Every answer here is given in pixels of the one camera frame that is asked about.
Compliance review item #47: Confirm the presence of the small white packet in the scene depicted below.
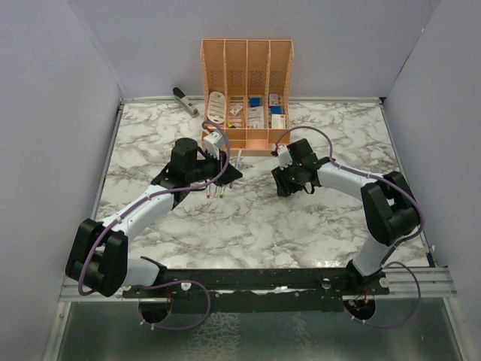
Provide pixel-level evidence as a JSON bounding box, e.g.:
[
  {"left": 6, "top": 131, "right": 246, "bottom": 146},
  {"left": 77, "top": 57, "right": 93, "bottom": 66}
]
[{"left": 230, "top": 104, "right": 243, "bottom": 116}]

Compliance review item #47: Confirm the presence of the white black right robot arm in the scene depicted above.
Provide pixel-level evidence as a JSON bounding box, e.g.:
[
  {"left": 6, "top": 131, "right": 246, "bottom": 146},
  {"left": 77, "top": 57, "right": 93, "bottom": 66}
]
[{"left": 272, "top": 138, "right": 422, "bottom": 294}]

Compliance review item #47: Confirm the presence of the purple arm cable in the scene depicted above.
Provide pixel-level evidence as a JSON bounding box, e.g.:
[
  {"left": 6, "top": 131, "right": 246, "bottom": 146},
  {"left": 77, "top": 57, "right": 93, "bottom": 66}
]
[
  {"left": 77, "top": 120, "right": 231, "bottom": 332},
  {"left": 274, "top": 126, "right": 426, "bottom": 329}
]

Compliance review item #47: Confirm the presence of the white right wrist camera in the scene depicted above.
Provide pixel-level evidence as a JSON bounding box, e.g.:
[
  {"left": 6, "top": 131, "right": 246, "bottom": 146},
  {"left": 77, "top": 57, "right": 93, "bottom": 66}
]
[{"left": 271, "top": 145, "right": 293, "bottom": 170}]

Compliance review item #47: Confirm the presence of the blue eraser box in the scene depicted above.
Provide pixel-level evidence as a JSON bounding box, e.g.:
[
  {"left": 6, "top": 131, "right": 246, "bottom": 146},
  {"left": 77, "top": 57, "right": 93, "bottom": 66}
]
[
  {"left": 271, "top": 106, "right": 283, "bottom": 114},
  {"left": 250, "top": 97, "right": 262, "bottom": 108}
]

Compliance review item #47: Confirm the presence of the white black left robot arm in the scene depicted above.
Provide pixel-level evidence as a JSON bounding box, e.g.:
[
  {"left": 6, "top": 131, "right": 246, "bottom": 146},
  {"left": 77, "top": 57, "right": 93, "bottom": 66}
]
[{"left": 65, "top": 132, "right": 243, "bottom": 297}]

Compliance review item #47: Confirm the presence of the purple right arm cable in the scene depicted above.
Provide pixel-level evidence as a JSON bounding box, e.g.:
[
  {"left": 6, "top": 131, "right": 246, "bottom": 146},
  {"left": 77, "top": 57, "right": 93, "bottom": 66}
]
[{"left": 274, "top": 126, "right": 426, "bottom": 329}]

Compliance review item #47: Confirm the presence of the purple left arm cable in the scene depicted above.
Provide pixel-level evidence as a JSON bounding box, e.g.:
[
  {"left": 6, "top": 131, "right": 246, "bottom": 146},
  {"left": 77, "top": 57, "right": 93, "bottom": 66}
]
[{"left": 77, "top": 120, "right": 231, "bottom": 332}]

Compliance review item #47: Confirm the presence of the white oval label card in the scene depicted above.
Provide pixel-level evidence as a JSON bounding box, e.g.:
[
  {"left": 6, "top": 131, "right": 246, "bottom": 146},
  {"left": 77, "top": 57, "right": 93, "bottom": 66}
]
[{"left": 207, "top": 91, "right": 226, "bottom": 125}]

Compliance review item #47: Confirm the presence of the blue eraser box upper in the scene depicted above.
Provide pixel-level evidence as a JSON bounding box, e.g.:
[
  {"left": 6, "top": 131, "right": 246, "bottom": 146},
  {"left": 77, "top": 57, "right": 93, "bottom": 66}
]
[{"left": 250, "top": 97, "right": 262, "bottom": 108}]

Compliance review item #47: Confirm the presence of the blue eraser box lower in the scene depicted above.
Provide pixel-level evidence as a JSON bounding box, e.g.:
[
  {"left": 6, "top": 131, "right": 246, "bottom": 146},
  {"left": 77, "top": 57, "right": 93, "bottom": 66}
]
[{"left": 271, "top": 106, "right": 283, "bottom": 114}]

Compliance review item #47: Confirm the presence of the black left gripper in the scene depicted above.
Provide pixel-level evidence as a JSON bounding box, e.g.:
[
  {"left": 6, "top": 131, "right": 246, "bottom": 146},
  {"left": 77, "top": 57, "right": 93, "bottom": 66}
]
[{"left": 187, "top": 147, "right": 243, "bottom": 187}]

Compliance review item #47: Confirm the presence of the aluminium table edge rail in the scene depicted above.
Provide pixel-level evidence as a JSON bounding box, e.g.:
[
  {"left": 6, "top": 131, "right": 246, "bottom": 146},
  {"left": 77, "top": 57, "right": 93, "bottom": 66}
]
[{"left": 41, "top": 96, "right": 127, "bottom": 361}]

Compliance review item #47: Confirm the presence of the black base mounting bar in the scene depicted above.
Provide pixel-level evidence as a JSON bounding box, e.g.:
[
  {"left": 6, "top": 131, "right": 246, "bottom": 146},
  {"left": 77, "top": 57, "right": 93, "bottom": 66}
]
[{"left": 123, "top": 265, "right": 389, "bottom": 314}]

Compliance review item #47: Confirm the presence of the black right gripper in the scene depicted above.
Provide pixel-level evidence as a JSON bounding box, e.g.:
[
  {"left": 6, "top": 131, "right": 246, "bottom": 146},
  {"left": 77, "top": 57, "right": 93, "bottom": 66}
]
[{"left": 272, "top": 159, "right": 305, "bottom": 197}]

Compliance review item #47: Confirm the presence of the white pen magenta end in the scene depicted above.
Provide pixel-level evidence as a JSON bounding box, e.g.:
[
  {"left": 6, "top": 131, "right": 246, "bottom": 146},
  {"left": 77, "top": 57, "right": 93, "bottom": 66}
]
[{"left": 229, "top": 149, "right": 242, "bottom": 190}]

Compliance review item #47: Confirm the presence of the orange plastic desk organizer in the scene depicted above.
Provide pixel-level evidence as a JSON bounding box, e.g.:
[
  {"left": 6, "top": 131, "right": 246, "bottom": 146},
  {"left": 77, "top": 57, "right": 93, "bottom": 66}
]
[{"left": 201, "top": 38, "right": 294, "bottom": 156}]

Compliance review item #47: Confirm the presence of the white red staples box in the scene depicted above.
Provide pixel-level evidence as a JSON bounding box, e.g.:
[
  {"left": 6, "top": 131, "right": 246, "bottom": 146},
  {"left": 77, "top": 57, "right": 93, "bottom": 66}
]
[{"left": 271, "top": 114, "right": 286, "bottom": 129}]

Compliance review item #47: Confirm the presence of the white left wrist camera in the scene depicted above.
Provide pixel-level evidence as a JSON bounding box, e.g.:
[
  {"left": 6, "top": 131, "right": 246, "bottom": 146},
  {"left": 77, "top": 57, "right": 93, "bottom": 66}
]
[{"left": 204, "top": 130, "right": 230, "bottom": 160}]

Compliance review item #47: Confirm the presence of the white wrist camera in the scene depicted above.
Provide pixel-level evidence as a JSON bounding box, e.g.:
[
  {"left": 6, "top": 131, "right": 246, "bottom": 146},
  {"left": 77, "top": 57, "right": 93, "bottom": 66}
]
[
  {"left": 271, "top": 145, "right": 293, "bottom": 170},
  {"left": 204, "top": 130, "right": 230, "bottom": 160}
]

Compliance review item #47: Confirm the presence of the black grey stapler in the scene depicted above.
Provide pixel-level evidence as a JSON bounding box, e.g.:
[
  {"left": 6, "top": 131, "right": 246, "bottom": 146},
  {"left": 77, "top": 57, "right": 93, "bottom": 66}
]
[{"left": 172, "top": 87, "right": 198, "bottom": 118}]

